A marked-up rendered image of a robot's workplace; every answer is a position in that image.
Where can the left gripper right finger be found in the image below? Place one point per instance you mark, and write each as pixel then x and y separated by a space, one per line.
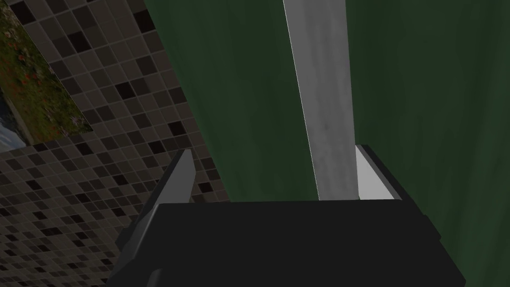
pixel 370 181

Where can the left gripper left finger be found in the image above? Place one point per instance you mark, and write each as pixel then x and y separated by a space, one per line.
pixel 181 183

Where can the dark green cupboard door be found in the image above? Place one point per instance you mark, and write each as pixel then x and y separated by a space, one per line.
pixel 239 99

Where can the flower meadow wall picture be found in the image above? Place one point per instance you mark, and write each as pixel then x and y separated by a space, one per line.
pixel 32 87

